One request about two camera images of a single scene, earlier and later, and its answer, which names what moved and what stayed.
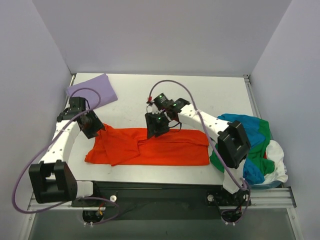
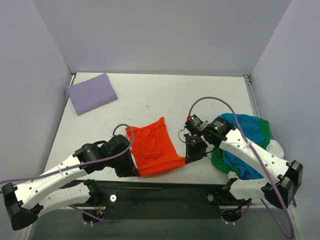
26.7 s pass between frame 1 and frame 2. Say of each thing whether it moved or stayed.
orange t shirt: moved
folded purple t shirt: stayed
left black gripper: moved
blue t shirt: stayed
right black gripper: moved
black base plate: stayed
